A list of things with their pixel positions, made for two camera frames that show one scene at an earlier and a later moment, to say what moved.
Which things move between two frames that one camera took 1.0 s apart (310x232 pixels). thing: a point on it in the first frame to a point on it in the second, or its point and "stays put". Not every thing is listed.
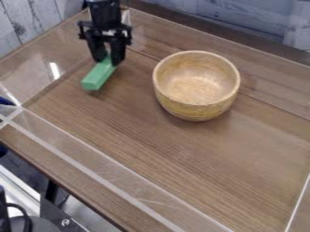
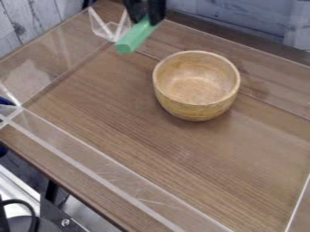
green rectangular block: [100, 74] to [136, 34]
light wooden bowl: [197, 83] stays put
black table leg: [51, 192] stays put
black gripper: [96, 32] to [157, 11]
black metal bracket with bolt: [54, 213] stays put
